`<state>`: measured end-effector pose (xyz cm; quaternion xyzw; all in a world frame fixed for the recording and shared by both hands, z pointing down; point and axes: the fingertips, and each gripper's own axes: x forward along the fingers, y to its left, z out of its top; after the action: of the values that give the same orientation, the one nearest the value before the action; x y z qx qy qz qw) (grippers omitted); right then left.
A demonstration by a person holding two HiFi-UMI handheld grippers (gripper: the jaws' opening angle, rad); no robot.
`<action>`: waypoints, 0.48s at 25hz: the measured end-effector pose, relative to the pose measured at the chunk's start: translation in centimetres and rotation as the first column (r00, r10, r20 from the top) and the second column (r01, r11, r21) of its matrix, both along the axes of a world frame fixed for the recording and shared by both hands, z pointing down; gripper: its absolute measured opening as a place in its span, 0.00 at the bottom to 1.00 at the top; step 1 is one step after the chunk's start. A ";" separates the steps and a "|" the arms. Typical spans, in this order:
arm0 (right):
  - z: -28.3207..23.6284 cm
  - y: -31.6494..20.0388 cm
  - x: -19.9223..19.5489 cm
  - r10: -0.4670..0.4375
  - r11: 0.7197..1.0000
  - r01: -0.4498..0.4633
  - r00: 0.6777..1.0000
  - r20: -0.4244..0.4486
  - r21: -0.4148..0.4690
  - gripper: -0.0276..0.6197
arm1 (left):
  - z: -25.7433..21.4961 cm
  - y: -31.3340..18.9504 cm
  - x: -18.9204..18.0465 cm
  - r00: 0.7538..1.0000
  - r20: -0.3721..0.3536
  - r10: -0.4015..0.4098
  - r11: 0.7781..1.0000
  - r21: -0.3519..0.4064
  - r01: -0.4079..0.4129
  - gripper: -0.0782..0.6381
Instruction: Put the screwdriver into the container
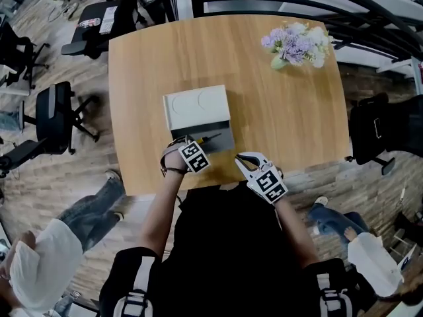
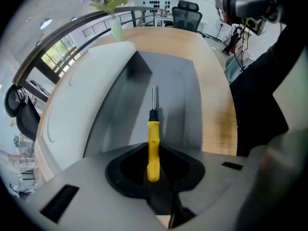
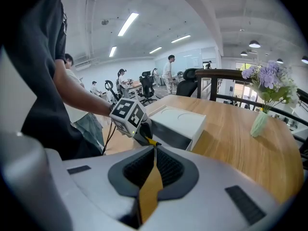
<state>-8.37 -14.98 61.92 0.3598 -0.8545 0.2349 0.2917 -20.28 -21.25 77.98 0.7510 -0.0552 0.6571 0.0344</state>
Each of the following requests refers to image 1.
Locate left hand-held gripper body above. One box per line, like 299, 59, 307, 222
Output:
164, 136, 212, 174

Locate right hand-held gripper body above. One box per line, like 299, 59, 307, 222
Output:
245, 162, 289, 205

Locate yellow black screwdriver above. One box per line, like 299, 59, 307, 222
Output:
197, 132, 223, 145

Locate grey metal box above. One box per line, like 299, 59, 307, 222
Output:
162, 84, 236, 155

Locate person's left forearm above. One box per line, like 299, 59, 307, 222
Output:
137, 172, 188, 264

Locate person's right forearm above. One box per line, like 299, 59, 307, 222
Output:
276, 198, 320, 271

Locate person's left hand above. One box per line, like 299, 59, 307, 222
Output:
163, 150, 190, 175

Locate person's black clothing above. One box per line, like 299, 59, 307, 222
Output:
98, 182, 361, 317

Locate green vase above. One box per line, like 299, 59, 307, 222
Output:
270, 54, 289, 71

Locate purple white flower bouquet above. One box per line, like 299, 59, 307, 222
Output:
260, 21, 335, 69

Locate black office chair with jacket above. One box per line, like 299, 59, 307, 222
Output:
345, 92, 423, 176

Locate black office chair grey armrests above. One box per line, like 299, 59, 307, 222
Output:
0, 81, 100, 178

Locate black office chair with papers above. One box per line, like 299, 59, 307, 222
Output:
61, 0, 147, 61

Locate white black shoulder strap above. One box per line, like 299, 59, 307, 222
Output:
114, 256, 156, 317
315, 272, 353, 317

